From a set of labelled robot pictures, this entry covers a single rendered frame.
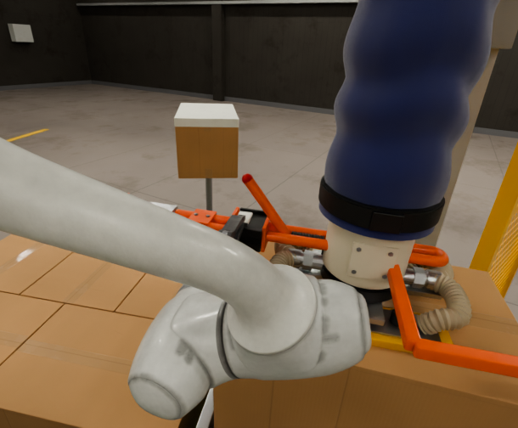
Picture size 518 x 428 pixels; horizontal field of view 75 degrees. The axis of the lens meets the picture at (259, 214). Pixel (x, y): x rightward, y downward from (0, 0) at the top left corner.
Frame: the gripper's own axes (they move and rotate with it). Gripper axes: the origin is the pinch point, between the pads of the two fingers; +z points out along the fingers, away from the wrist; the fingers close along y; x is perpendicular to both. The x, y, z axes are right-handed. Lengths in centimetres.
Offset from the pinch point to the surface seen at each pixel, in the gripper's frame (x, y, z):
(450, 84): 31.4, -32.2, -8.7
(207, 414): -5.1, 46.9, -13.3
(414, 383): 35.1, 14.0, -20.2
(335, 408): 23.4, 25.5, -19.6
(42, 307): -79, 53, 16
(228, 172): -45, 43, 147
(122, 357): -39, 54, 2
